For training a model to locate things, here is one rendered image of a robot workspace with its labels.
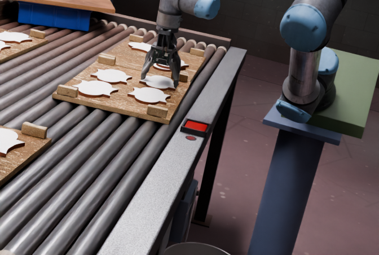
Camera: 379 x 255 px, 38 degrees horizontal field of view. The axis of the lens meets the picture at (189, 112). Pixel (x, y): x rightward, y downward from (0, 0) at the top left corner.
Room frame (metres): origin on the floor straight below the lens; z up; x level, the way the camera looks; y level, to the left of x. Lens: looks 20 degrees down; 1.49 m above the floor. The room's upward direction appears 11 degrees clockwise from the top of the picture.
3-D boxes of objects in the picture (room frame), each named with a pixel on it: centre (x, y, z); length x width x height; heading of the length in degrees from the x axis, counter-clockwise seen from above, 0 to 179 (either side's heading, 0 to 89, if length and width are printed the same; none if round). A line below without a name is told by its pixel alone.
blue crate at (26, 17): (2.48, 0.69, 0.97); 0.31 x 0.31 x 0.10; 17
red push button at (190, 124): (1.48, -0.03, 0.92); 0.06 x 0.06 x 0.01; 83
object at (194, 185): (1.28, -0.01, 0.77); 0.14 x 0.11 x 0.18; 173
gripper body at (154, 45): (1.75, 0.12, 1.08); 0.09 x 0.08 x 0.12; 175
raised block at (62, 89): (1.51, 0.36, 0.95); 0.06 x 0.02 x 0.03; 85
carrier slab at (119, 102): (1.69, 0.21, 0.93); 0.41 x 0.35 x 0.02; 175
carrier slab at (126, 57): (2.10, 0.17, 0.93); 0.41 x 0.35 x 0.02; 174
